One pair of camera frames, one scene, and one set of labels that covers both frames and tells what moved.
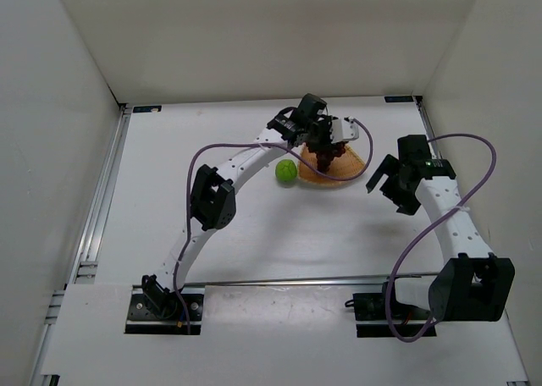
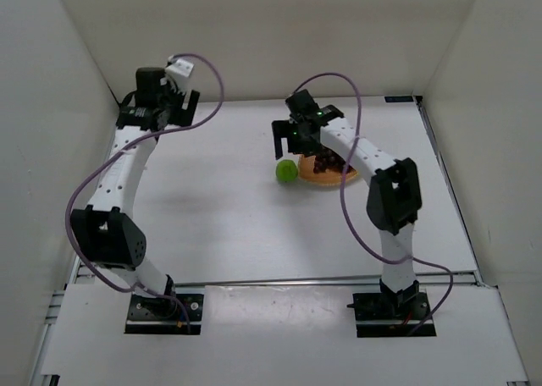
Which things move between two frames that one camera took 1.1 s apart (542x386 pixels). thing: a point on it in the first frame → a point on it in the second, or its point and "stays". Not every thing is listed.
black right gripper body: (392, 183) → (287, 131)
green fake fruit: (286, 171) stays
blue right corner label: (399, 99) stays
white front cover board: (268, 336) stays
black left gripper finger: (319, 135) → (183, 118)
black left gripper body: (323, 140) → (186, 107)
